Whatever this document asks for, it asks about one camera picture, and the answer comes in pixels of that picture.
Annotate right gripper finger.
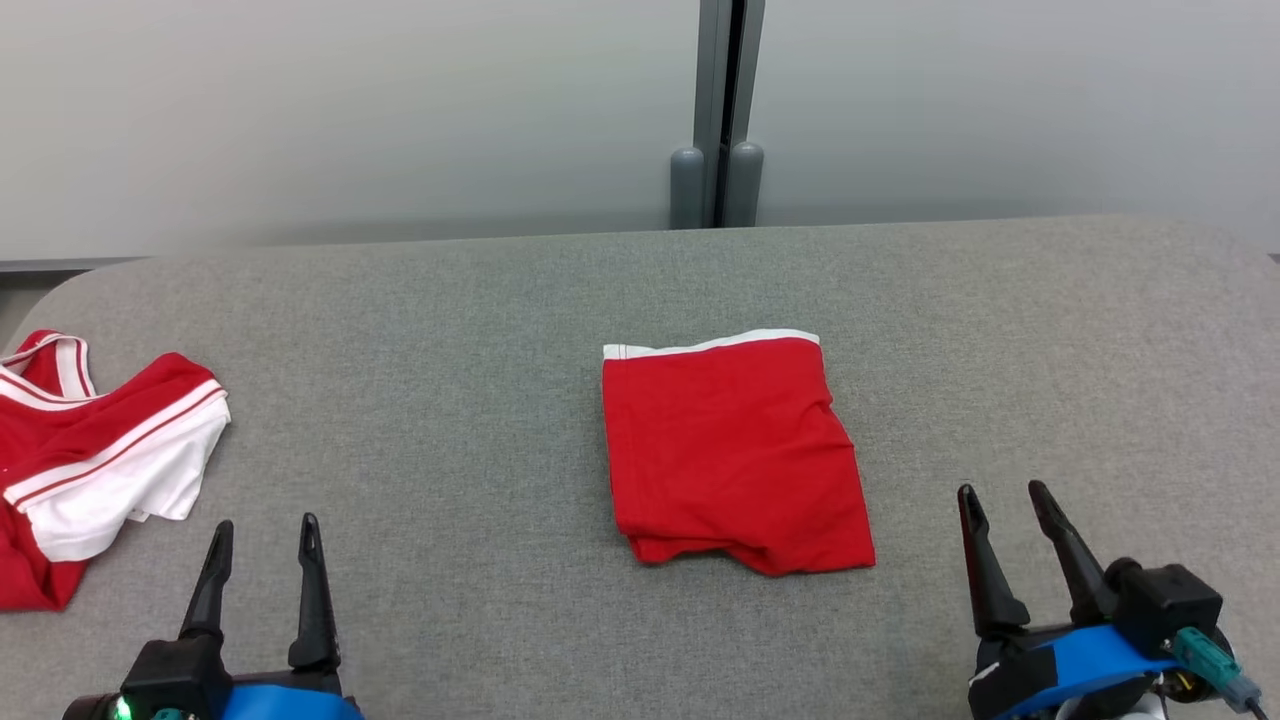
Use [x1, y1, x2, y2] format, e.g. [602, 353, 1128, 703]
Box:
[957, 484, 1031, 638]
[1027, 480, 1119, 627]

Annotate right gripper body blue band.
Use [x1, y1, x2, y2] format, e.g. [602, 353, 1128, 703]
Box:
[968, 620, 1183, 720]

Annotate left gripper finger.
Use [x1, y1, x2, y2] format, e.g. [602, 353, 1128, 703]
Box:
[288, 513, 342, 673]
[178, 520, 235, 643]

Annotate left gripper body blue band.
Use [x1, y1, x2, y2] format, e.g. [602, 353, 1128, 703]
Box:
[215, 668, 366, 720]

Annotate red basketball jersey number 23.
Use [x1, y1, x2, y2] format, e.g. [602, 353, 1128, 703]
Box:
[0, 329, 232, 612]

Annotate red shorts white stripe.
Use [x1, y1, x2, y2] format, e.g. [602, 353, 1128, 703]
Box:
[601, 328, 878, 578]

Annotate dark grey wall skirting rail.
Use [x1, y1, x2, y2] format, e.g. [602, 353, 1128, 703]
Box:
[0, 258, 151, 275]

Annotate grey cylindrical post foot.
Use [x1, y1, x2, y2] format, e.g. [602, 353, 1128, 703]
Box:
[724, 141, 765, 228]
[670, 147, 706, 231]

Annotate grey metal partition post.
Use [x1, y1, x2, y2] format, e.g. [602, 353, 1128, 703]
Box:
[693, 0, 767, 229]

